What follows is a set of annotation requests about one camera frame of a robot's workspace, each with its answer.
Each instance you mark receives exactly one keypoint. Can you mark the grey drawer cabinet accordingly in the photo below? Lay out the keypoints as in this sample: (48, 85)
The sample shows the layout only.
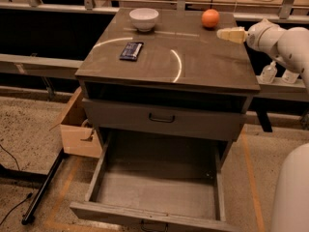
(181, 64)

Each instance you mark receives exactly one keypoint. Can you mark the grey middle drawer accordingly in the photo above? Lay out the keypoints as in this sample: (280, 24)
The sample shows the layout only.
(164, 120)

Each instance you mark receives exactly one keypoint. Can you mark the white bottle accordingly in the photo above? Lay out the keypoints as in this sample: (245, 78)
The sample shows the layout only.
(290, 77)

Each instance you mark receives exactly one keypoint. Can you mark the clear sanitizer bottle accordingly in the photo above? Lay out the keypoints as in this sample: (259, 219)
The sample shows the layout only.
(268, 73)

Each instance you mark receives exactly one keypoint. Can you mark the cardboard box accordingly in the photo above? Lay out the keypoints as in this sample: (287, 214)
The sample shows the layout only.
(78, 136)

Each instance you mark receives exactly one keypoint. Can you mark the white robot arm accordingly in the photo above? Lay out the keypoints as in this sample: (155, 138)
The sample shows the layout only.
(290, 49)

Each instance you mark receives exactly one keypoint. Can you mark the black metal floor bar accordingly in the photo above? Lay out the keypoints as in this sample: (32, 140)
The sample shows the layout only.
(29, 216)

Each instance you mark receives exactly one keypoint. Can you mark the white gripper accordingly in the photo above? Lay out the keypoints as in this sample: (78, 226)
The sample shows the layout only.
(254, 38)

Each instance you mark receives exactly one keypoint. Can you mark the orange fruit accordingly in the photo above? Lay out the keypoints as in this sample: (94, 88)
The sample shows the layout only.
(210, 18)

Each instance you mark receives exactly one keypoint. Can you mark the white ceramic bowl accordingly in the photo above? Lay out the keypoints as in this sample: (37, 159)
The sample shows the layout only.
(143, 19)

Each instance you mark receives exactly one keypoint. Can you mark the dark blue snack packet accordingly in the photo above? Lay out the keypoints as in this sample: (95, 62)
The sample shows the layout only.
(131, 51)

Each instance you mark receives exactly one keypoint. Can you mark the grey open bottom drawer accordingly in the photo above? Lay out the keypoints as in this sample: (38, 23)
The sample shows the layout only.
(157, 183)

